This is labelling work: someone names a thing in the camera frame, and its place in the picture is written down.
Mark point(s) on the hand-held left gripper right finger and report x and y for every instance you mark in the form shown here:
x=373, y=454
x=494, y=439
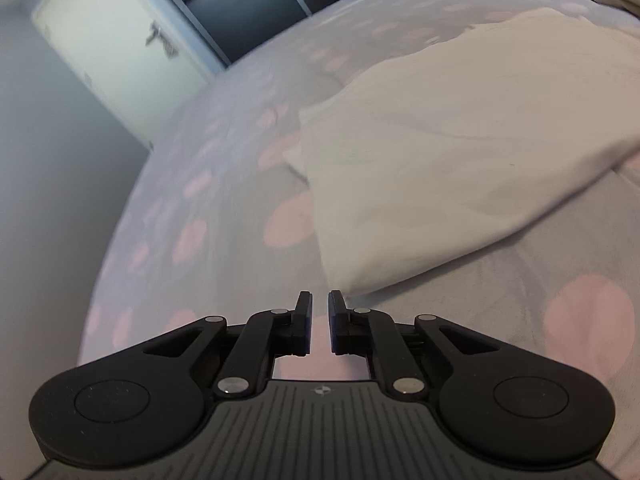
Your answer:
x=336, y=320

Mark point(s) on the cream door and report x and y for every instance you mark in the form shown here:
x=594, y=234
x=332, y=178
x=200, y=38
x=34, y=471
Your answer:
x=115, y=50

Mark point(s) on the dark sliding-door wardrobe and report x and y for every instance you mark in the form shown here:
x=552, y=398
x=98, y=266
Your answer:
x=250, y=20

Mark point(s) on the grey pink-dotted bed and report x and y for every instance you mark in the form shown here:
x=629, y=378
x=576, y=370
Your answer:
x=225, y=185

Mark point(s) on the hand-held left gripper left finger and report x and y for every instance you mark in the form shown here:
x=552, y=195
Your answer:
x=306, y=320

